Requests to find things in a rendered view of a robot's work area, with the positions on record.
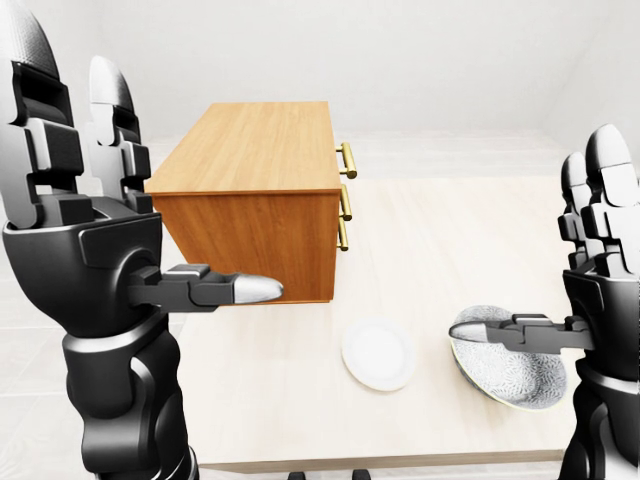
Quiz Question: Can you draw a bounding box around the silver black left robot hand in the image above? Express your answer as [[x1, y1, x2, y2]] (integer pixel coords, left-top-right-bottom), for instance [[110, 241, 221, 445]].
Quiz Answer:
[[0, 0, 285, 342]]

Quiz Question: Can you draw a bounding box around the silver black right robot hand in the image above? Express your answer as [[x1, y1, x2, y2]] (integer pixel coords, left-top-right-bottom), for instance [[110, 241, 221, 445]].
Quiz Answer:
[[447, 122, 640, 389]]

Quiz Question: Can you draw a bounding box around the grey patterned bowl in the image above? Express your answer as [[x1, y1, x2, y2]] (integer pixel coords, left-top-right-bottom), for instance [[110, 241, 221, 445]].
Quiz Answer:
[[449, 304, 569, 413]]

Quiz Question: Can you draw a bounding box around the white plate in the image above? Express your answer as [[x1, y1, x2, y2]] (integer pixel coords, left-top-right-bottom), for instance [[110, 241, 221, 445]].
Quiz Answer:
[[341, 315, 417, 393]]

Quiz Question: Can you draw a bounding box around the wooden cabinet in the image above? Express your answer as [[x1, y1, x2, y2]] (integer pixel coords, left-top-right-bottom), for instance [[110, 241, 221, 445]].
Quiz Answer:
[[144, 101, 342, 305]]

